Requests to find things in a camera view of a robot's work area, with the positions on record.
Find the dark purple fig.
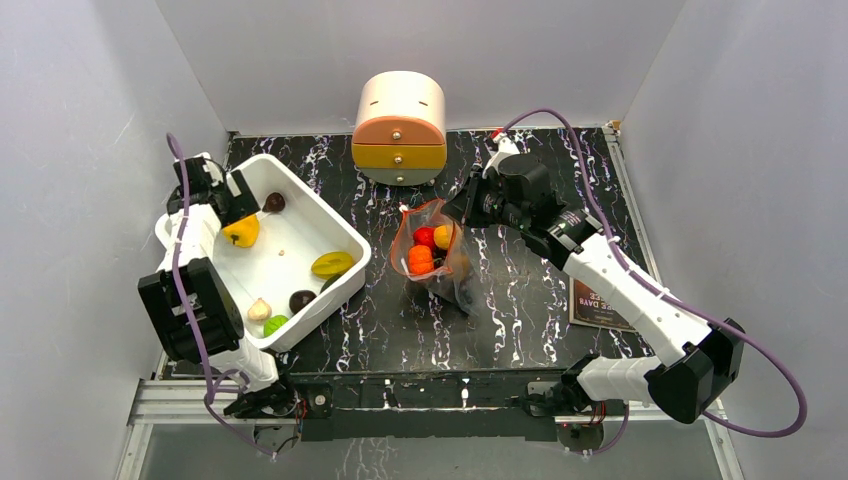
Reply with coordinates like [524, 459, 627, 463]
[288, 290, 317, 315]

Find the pastel mini drawer cabinet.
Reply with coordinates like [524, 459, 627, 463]
[352, 71, 447, 187]

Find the white garlic bulb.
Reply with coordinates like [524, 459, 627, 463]
[247, 298, 272, 325]

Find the yellow bell pepper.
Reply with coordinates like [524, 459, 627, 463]
[220, 214, 260, 248]

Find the dark brown passion fruit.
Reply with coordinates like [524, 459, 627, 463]
[262, 192, 286, 214]

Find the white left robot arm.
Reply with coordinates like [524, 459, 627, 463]
[137, 153, 299, 416]

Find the green avocado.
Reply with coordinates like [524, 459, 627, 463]
[320, 274, 342, 293]

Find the brown kiwi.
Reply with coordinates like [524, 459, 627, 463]
[449, 253, 471, 280]

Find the brown book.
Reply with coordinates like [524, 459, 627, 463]
[568, 278, 636, 333]

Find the black metal base frame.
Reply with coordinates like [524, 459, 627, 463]
[221, 367, 631, 444]

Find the bright green lime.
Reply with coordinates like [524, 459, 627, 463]
[262, 315, 289, 338]

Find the white plastic bin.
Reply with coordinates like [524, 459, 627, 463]
[213, 154, 371, 352]

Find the orange tangerine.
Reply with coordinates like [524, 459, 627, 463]
[407, 245, 435, 276]

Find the black grape bunch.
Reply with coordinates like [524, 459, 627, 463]
[454, 277, 475, 313]

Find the yellow star fruit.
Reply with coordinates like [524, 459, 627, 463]
[310, 251, 355, 279]

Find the clear zip top bag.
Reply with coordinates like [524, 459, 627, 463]
[389, 199, 474, 311]

